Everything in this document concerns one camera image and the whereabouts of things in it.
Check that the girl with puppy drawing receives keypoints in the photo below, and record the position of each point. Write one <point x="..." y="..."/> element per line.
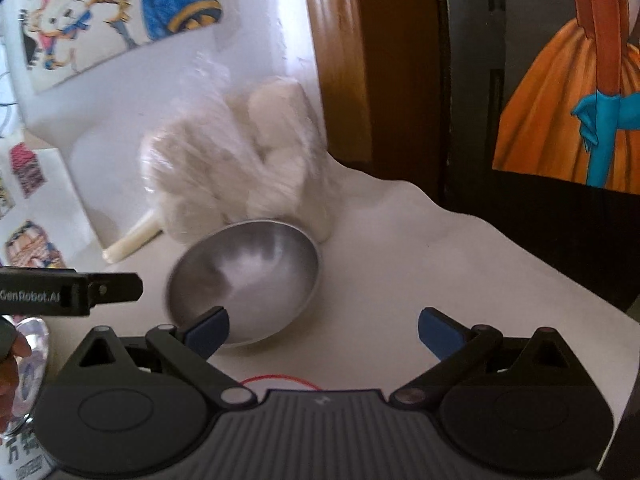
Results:
<point x="64" y="38"/>

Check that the steel round bowl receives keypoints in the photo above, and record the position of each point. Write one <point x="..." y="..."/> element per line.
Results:
<point x="263" y="272"/>

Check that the white printed tablecloth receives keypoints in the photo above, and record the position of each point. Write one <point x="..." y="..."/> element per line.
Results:
<point x="560" y="399"/>

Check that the orange dress girl painting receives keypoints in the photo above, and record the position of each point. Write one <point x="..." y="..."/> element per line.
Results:
<point x="544" y="132"/>

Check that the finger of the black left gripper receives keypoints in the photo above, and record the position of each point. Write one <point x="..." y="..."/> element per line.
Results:
<point x="113" y="288"/>

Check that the plastic bag of buns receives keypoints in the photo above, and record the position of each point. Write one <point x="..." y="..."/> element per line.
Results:
<point x="226" y="155"/>

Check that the brown wooden door frame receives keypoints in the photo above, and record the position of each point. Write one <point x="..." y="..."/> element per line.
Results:
<point x="379" y="74"/>

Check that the cream rolled paper stick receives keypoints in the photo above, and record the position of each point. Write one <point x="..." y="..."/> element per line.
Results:
<point x="140" y="234"/>

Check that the colourful houses drawing paper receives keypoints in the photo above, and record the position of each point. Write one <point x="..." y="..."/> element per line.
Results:
<point x="43" y="224"/>

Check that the small steel plate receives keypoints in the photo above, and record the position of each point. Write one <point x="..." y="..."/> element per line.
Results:
<point x="31" y="370"/>

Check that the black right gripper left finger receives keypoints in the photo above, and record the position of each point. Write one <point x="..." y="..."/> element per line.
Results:
<point x="185" y="351"/>

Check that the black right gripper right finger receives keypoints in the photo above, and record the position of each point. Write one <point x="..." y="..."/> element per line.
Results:
<point x="463" y="353"/>

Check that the person's left hand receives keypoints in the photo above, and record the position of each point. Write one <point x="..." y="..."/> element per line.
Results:
<point x="13" y="346"/>

